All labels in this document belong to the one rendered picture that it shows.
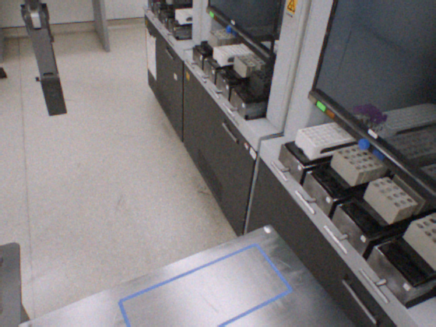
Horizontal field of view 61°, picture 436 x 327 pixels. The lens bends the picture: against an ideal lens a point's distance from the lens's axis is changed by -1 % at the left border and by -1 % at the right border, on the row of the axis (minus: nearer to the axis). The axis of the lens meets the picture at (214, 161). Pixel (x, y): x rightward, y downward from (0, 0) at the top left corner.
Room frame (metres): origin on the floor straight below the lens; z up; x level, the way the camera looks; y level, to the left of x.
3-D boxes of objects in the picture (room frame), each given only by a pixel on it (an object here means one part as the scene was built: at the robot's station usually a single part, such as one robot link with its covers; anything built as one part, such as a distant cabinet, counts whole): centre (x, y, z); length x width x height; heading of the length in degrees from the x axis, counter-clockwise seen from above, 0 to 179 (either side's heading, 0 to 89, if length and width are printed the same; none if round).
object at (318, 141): (1.05, -0.42, 0.83); 0.30 x 0.10 x 0.06; 116
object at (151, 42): (2.54, 0.53, 0.43); 0.27 x 0.02 x 0.36; 26
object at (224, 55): (1.68, -0.11, 0.83); 0.30 x 0.10 x 0.06; 116
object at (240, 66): (1.50, -0.08, 0.85); 0.12 x 0.02 x 0.06; 27
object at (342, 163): (0.87, -0.39, 0.85); 0.12 x 0.02 x 0.06; 26
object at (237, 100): (1.47, -0.36, 0.78); 0.73 x 0.14 x 0.09; 116
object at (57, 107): (0.53, 0.27, 1.22); 0.03 x 0.01 x 0.07; 116
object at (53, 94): (0.51, 0.26, 1.25); 0.03 x 0.01 x 0.05; 26
